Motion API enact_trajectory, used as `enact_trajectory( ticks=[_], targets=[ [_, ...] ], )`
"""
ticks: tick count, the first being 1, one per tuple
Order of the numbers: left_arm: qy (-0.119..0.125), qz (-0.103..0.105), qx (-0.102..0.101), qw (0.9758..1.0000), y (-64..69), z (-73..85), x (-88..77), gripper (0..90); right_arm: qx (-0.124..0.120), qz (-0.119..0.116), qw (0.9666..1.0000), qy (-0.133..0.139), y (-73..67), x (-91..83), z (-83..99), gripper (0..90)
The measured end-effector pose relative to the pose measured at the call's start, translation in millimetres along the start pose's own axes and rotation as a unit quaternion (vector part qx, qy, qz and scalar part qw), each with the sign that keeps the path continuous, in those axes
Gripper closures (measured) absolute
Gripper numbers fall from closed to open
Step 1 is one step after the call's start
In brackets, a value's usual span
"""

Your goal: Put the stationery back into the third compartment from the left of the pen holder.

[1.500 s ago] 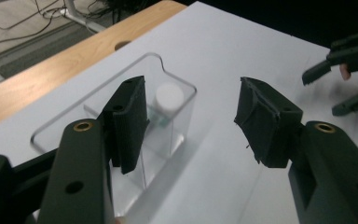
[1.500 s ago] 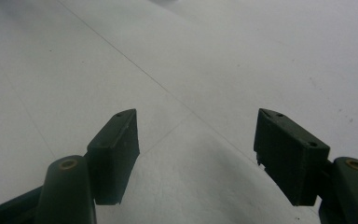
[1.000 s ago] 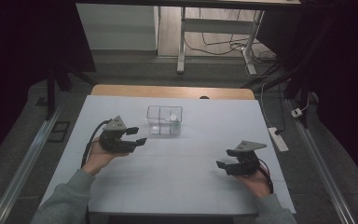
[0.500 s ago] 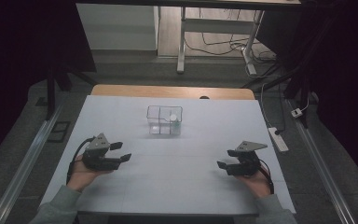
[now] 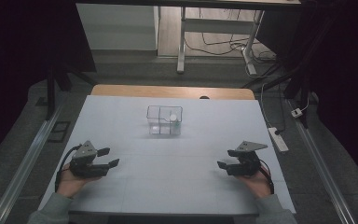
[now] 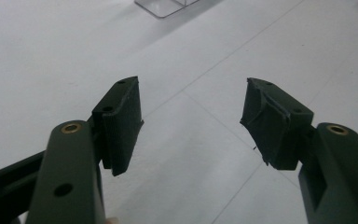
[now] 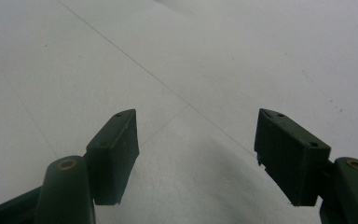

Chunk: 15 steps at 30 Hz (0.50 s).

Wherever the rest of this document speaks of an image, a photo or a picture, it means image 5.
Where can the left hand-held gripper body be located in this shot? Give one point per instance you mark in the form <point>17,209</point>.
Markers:
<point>84,161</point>

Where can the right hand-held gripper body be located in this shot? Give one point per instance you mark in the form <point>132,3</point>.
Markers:
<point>245,163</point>

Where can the clear plastic divided organizer box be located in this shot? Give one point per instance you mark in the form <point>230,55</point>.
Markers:
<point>164,123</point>

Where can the small green white-capped bottle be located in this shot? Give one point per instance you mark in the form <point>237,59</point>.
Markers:
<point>174,119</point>

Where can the person's right hand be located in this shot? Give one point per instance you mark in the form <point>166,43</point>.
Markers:
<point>258,185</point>

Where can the person's left hand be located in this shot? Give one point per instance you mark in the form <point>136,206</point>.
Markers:
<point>71,183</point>

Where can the black floor plate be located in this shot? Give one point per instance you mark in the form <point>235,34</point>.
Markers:
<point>59,131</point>

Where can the white power strip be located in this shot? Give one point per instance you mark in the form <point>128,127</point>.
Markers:
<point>278,140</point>

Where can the black plug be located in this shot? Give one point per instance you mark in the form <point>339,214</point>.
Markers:
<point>278,132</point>

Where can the white table cover sheet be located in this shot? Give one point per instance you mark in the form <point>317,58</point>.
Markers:
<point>167,174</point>

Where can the small white adapter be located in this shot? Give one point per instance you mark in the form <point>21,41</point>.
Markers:
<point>296,112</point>

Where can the black stand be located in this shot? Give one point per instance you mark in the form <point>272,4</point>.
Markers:
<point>295,77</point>
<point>59,84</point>

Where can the white panel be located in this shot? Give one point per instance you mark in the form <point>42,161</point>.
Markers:
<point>116,26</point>

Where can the metal floor rail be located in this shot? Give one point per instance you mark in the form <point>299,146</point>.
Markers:
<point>323,171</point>
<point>24,168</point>

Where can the white desk frame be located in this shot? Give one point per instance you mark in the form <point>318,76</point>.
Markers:
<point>217,26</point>

